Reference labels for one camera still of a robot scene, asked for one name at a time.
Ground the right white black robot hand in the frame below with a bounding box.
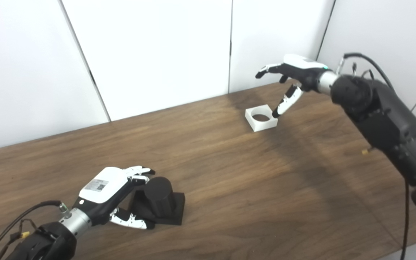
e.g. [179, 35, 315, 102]
[255, 54, 329, 118]

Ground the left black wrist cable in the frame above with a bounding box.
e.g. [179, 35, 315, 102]
[0, 200, 69, 260]

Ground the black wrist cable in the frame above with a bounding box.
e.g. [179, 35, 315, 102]
[0, 200, 69, 260]
[336, 52, 416, 147]

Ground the white square piece with hole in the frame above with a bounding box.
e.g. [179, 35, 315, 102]
[245, 104, 278, 133]

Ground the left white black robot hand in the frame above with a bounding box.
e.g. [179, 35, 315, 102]
[71, 166, 156, 230]

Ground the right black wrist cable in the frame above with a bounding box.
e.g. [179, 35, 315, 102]
[336, 52, 416, 147]

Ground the black peg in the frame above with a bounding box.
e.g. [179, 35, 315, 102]
[128, 177, 186, 226]

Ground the black hanging cable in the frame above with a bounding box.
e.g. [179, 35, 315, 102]
[400, 178, 411, 260]

